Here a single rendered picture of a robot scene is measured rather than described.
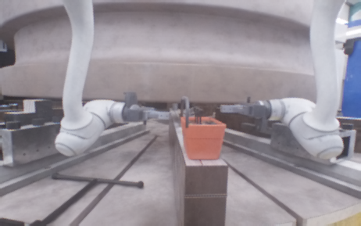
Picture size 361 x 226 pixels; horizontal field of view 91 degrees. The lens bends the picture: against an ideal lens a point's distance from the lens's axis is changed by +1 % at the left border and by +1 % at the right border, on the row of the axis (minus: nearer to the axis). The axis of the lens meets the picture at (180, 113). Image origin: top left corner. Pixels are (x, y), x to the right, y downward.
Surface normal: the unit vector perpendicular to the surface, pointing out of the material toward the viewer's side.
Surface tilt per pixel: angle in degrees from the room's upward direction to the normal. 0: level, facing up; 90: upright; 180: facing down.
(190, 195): 90
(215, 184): 90
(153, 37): 90
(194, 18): 90
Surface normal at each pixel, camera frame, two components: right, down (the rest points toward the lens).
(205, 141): 0.08, 0.22
